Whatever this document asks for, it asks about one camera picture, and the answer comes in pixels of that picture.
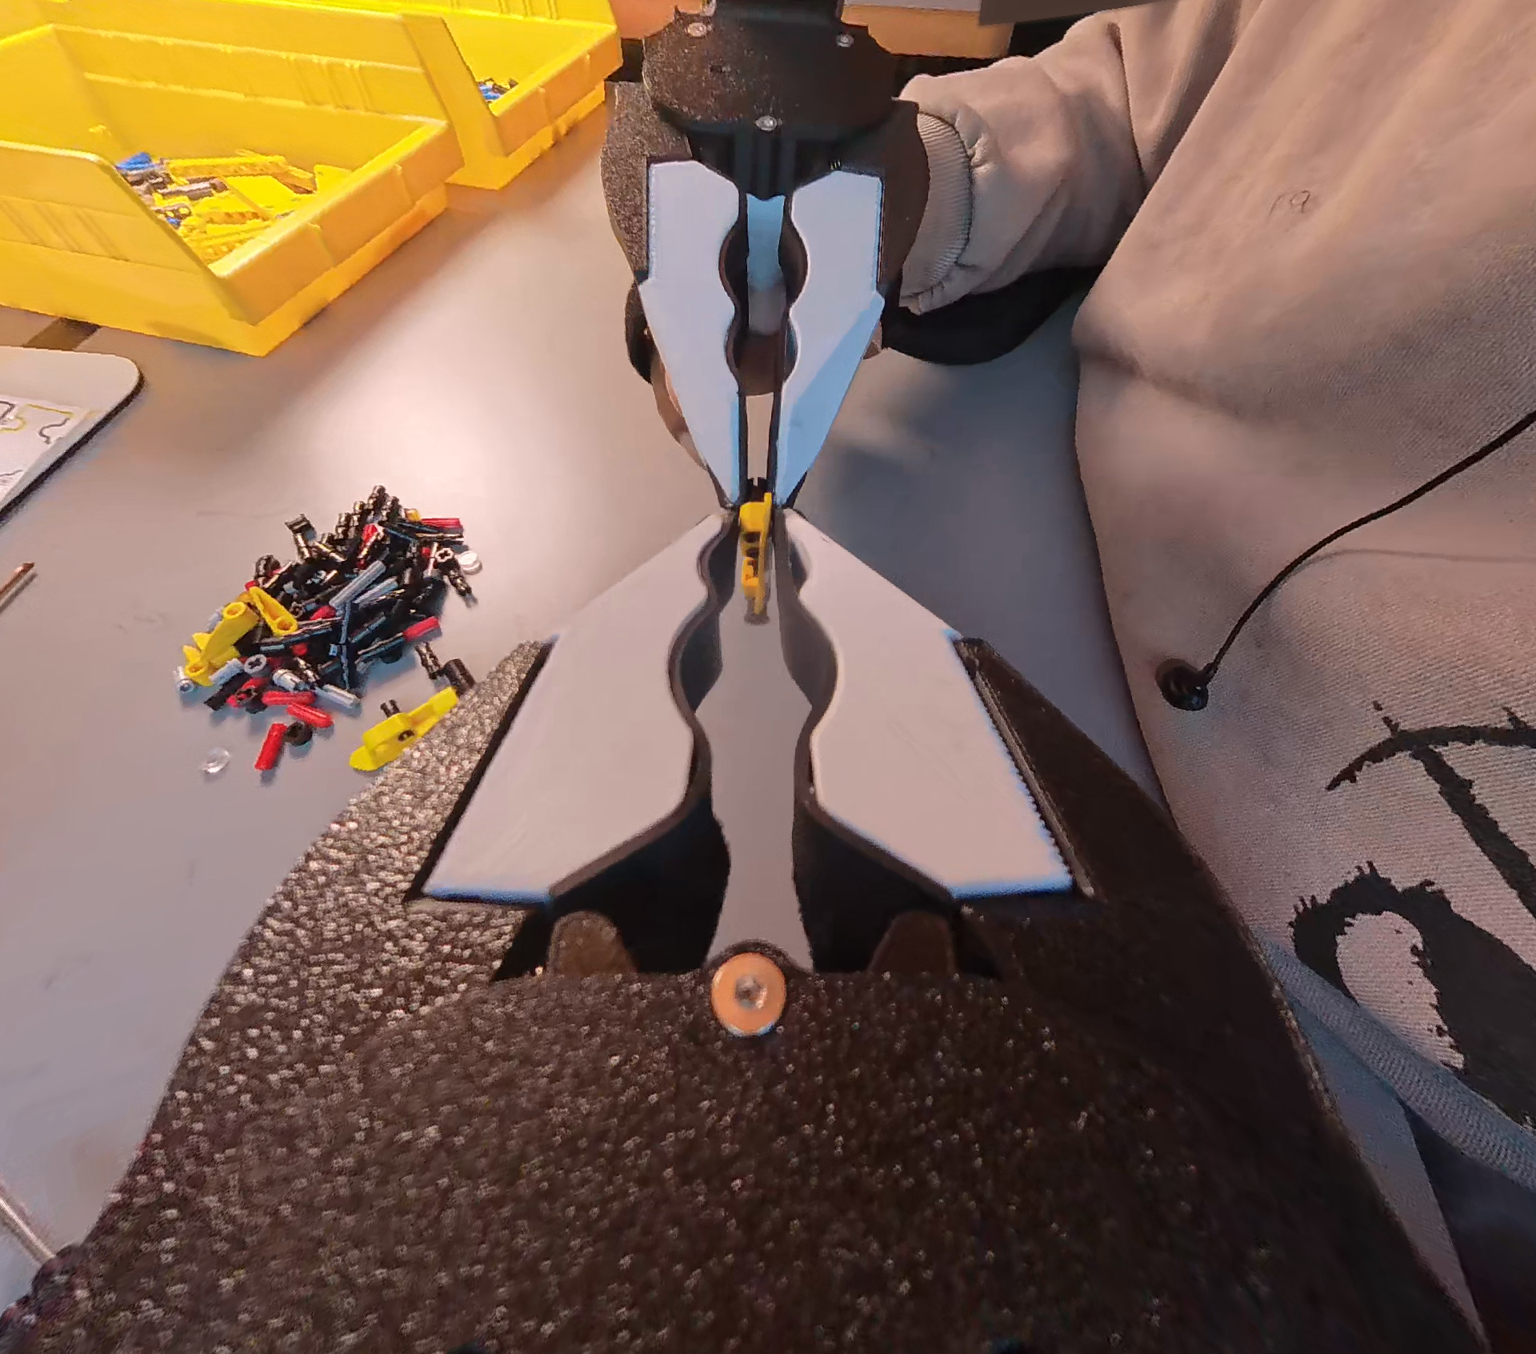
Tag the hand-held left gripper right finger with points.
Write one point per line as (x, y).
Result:
(923, 765)

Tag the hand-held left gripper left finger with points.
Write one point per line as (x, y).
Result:
(576, 754)

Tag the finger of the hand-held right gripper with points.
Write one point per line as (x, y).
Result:
(683, 274)
(840, 274)

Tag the yellow piece with black pins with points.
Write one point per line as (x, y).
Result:
(402, 730)

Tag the yellow building panel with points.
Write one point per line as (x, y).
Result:
(754, 549)

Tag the yellow storage bin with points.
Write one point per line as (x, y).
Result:
(539, 117)
(360, 237)

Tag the person's right forearm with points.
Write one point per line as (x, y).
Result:
(1056, 154)

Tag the grey desk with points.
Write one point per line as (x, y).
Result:
(480, 357)

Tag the person's right hand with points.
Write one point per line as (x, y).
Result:
(674, 418)

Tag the heap of blue grey pieces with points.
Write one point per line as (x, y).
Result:
(495, 88)

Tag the pile of small building pins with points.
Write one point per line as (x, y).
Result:
(336, 610)

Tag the heap of yellow pieces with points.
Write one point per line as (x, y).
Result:
(203, 189)

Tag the person's beige sweatshirt torso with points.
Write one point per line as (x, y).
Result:
(1320, 418)

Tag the white booklet stand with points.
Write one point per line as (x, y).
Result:
(103, 377)

